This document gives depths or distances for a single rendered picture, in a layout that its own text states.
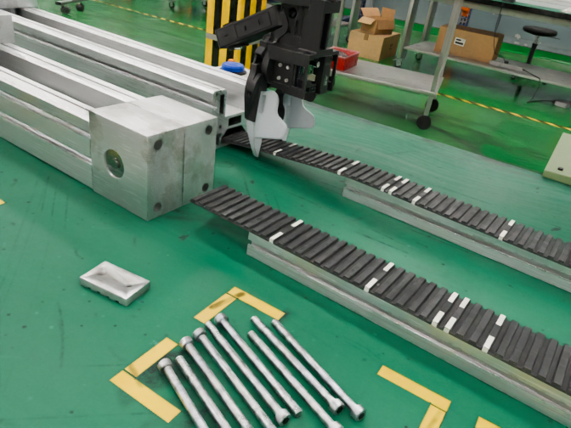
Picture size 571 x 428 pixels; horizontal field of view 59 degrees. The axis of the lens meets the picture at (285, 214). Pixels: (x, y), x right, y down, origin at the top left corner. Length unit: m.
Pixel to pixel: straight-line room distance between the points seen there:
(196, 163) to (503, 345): 0.35
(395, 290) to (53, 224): 0.33
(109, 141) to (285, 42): 0.25
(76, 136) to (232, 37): 0.24
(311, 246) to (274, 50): 0.27
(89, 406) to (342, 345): 0.19
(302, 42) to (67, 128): 0.29
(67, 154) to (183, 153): 0.15
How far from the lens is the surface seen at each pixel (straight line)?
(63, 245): 0.52
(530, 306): 0.55
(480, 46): 5.43
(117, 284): 0.45
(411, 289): 0.44
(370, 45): 5.67
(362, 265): 0.45
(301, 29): 0.64
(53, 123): 0.64
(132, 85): 0.82
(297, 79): 0.64
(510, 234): 0.59
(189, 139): 0.55
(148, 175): 0.52
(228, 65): 0.89
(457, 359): 0.43
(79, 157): 0.61
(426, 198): 0.61
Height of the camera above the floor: 1.06
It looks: 29 degrees down
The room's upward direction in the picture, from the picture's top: 9 degrees clockwise
